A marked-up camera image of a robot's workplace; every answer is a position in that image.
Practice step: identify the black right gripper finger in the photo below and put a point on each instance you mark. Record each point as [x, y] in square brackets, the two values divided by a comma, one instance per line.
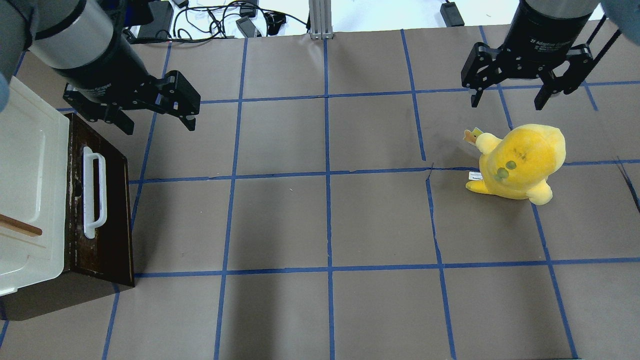
[482, 69]
[580, 64]

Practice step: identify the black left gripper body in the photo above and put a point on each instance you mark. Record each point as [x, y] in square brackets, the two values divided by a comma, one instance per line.
[106, 66]

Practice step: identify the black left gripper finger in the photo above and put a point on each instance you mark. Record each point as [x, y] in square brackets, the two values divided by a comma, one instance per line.
[175, 95]
[111, 114]

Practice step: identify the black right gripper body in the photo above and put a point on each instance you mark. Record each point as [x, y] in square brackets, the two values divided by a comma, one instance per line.
[541, 31]

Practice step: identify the white drawer handle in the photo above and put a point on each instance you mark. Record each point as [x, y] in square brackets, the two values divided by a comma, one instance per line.
[94, 192]

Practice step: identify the dark brown wooden drawer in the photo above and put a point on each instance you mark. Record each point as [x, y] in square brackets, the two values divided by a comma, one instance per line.
[93, 268]

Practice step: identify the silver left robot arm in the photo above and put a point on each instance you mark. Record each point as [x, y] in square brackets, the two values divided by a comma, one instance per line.
[65, 32]

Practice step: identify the black power adapter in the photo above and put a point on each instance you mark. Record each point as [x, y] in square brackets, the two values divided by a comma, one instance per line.
[451, 14]

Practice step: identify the cream plastic storage box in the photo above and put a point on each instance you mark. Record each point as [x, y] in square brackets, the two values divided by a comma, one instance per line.
[34, 143]

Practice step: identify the black power brick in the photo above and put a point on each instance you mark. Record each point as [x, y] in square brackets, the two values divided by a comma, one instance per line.
[156, 30]

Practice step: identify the small black device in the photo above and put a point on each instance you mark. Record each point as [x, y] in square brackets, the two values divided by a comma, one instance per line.
[247, 28]

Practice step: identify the yellow plush toy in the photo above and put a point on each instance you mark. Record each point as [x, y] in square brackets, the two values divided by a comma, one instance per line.
[518, 165]

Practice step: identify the wooden stick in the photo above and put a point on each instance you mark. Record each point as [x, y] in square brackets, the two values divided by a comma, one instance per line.
[21, 227]

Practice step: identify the aluminium frame post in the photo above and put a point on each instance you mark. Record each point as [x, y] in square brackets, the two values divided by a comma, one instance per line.
[320, 17]

